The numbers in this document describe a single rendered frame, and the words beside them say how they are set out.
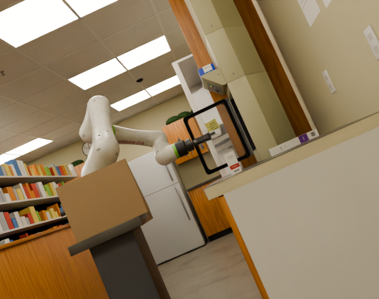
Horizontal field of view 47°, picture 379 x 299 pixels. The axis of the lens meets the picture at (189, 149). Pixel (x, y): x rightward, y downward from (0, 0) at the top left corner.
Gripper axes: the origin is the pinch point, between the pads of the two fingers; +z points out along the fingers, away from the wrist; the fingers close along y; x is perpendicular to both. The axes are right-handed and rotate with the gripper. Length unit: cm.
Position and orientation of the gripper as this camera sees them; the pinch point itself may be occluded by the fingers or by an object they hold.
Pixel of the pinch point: (217, 132)
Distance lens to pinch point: 254.1
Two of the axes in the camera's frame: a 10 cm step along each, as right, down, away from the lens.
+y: 0.8, 0.6, 10.0
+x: 4.0, 9.1, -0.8
